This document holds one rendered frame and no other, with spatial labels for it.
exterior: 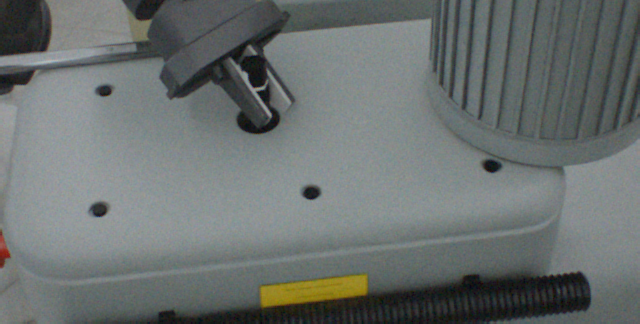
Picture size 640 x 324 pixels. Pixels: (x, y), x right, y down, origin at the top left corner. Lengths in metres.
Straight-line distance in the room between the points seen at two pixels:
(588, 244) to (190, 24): 0.42
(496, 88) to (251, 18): 0.21
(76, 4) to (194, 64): 3.53
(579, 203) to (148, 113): 0.42
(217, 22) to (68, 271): 0.23
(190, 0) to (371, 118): 0.18
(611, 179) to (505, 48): 0.30
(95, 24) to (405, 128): 3.40
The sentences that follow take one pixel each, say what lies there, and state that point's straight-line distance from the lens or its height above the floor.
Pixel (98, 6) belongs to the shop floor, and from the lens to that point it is 4.30.
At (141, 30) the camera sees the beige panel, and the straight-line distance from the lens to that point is 2.97.
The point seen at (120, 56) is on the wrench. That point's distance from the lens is 0.95.
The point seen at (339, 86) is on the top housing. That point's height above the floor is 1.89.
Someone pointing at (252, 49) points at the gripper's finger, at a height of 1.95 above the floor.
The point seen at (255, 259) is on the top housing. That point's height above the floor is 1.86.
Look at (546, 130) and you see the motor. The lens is 0.81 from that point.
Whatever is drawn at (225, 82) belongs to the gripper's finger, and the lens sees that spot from 0.84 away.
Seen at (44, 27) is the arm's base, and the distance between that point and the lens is 1.30.
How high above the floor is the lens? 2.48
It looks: 45 degrees down
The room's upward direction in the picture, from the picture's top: 3 degrees counter-clockwise
